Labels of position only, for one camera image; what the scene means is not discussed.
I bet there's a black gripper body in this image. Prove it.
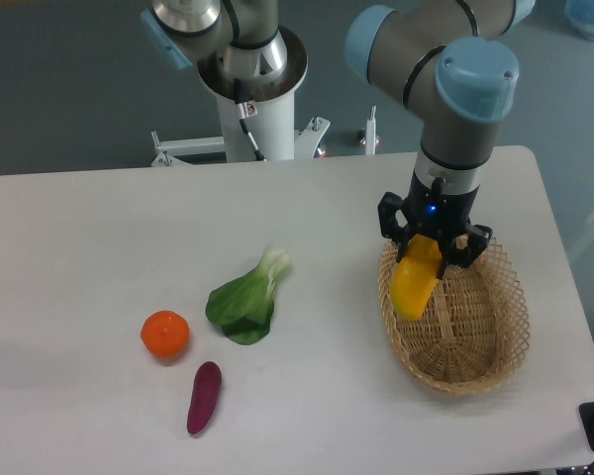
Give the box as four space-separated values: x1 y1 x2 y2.
401 174 478 238

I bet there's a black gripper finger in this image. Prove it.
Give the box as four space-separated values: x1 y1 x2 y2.
437 223 493 278
377 192 417 262

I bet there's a yellow mango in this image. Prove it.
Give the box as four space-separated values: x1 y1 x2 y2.
390 235 443 321

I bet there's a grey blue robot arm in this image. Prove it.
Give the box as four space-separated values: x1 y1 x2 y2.
141 1 533 272

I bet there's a woven wicker basket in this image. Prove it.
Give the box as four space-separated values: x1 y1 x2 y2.
377 237 531 396

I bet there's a green bok choy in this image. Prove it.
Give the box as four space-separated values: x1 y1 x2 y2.
205 245 291 345

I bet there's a blue plastic bag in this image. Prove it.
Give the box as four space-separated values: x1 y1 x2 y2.
564 0 594 42

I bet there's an orange tangerine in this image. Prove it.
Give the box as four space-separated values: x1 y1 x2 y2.
140 310 191 359

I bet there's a purple sweet potato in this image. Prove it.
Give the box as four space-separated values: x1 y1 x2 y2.
186 361 222 435

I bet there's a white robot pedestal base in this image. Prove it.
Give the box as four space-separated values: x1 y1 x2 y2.
151 27 331 167

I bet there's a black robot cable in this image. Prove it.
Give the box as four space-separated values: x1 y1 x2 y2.
233 78 267 162

